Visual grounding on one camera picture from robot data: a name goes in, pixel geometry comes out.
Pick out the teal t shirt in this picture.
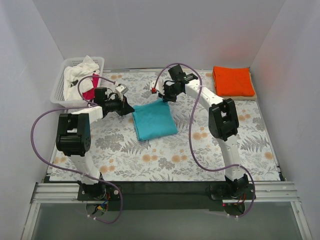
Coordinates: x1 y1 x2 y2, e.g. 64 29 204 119
132 99 178 141

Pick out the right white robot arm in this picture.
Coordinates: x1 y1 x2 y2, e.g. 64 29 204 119
150 63 249 199

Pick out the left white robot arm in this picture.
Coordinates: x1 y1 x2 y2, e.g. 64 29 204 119
56 84 135 200

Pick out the magenta t shirt in basket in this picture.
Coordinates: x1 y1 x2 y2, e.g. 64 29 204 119
81 73 100 100

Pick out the floral patterned table mat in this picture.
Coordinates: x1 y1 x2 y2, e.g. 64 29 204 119
49 70 281 183

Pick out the white t shirt in basket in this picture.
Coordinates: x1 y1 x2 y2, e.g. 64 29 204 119
63 55 100 101

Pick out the white plastic laundry basket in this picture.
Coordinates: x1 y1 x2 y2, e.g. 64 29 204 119
49 55 106 108

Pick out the folded orange t shirt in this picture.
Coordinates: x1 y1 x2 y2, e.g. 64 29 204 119
212 66 256 97

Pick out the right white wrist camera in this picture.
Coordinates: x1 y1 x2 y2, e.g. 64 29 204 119
149 79 165 95

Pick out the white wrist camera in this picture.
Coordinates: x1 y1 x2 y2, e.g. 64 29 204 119
149 79 165 95
114 84 129 99

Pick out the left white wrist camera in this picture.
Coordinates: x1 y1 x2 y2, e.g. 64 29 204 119
114 84 129 99

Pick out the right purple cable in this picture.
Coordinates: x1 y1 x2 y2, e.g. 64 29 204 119
152 62 257 219

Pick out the purple cable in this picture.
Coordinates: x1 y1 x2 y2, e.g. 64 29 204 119
152 62 257 219
30 75 125 225

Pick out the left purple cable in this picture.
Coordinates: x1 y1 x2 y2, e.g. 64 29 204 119
30 75 125 225

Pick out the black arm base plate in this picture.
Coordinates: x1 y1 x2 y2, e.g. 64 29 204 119
77 181 255 212

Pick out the aluminium frame rail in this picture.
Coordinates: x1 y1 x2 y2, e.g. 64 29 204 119
31 181 300 203

